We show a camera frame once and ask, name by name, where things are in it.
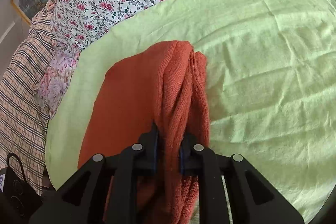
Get beige plaid blanket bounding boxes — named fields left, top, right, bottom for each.
left=1, top=8, right=55, bottom=194

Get orange knitted sweater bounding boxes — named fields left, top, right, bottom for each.
left=78, top=40, right=210, bottom=223

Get light green bed sheet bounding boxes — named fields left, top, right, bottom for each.
left=45, top=0, right=335, bottom=222

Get pink peony floral pillow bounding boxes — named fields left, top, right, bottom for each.
left=34, top=50, right=80, bottom=119

